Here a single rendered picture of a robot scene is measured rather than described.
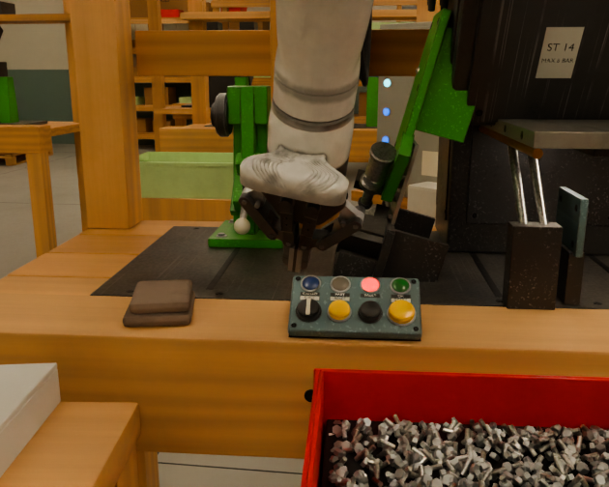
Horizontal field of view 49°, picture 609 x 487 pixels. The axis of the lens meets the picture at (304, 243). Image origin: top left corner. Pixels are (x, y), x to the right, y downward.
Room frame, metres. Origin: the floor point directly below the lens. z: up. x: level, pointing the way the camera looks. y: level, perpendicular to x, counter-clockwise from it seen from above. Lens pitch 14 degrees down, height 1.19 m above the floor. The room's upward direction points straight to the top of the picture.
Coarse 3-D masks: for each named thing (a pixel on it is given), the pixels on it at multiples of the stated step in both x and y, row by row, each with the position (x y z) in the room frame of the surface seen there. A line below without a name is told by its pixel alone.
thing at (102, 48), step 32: (96, 0) 1.33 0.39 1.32; (128, 0) 1.41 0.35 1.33; (96, 32) 1.33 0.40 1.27; (128, 32) 1.40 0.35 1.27; (96, 64) 1.33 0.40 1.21; (128, 64) 1.38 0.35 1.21; (96, 96) 1.33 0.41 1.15; (128, 96) 1.37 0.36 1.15; (96, 128) 1.33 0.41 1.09; (128, 128) 1.36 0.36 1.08; (96, 160) 1.34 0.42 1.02; (128, 160) 1.35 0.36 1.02; (96, 192) 1.34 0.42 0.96; (128, 192) 1.33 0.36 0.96; (96, 224) 1.34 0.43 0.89; (128, 224) 1.33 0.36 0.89; (320, 224) 1.30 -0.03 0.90
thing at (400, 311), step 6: (402, 300) 0.71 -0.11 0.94; (390, 306) 0.71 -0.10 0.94; (396, 306) 0.70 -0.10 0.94; (402, 306) 0.70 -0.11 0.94; (408, 306) 0.70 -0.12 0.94; (390, 312) 0.70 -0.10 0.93; (396, 312) 0.70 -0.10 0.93; (402, 312) 0.70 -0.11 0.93; (408, 312) 0.70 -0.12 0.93; (414, 312) 0.70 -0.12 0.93; (396, 318) 0.69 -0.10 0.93; (402, 318) 0.69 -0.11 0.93; (408, 318) 0.69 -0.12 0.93
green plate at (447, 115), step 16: (448, 16) 0.91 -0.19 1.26; (432, 32) 0.96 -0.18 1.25; (448, 32) 0.92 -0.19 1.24; (432, 48) 0.91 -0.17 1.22; (448, 48) 0.92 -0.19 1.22; (432, 64) 0.91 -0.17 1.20; (448, 64) 0.92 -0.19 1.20; (416, 80) 0.99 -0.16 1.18; (432, 80) 0.92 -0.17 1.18; (448, 80) 0.92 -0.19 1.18; (416, 96) 0.91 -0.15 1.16; (432, 96) 0.92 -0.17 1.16; (448, 96) 0.92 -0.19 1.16; (464, 96) 0.92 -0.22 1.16; (416, 112) 0.91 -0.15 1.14; (432, 112) 0.92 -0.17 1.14; (448, 112) 0.92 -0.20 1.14; (464, 112) 0.92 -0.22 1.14; (400, 128) 1.01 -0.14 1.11; (416, 128) 0.92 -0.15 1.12; (432, 128) 0.92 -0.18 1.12; (448, 128) 0.92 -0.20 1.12; (464, 128) 0.92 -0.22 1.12
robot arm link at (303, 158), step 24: (288, 120) 0.56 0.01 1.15; (336, 120) 0.56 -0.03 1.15; (288, 144) 0.56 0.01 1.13; (312, 144) 0.56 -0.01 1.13; (336, 144) 0.56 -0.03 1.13; (240, 168) 0.55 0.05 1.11; (264, 168) 0.55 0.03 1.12; (288, 168) 0.54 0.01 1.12; (312, 168) 0.55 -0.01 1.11; (336, 168) 0.58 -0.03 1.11; (288, 192) 0.54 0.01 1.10; (312, 192) 0.53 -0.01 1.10; (336, 192) 0.53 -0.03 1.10
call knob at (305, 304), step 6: (306, 300) 0.72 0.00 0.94; (312, 300) 0.72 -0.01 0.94; (300, 306) 0.71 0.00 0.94; (306, 306) 0.71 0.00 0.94; (312, 306) 0.71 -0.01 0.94; (318, 306) 0.71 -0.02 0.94; (300, 312) 0.71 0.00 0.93; (306, 312) 0.70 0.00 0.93; (312, 312) 0.70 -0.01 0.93; (318, 312) 0.71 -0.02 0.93; (306, 318) 0.70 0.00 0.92; (312, 318) 0.70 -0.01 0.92
